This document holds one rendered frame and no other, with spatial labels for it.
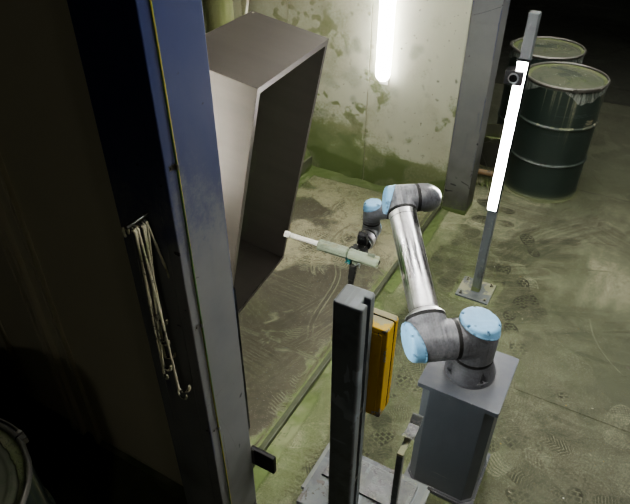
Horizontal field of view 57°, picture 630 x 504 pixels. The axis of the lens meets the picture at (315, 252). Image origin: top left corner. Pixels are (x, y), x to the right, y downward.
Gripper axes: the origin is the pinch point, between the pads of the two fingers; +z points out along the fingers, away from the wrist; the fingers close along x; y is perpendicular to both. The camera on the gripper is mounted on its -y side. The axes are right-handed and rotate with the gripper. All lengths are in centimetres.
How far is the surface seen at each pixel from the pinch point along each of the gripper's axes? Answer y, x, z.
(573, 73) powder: -37, -85, -242
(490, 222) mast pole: 5, -57, -77
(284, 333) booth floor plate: 64, 32, -2
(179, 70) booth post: -124, 16, 118
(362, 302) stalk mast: -98, -32, 138
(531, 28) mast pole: -100, -47, -74
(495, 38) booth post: -70, -29, -161
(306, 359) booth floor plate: 62, 13, 12
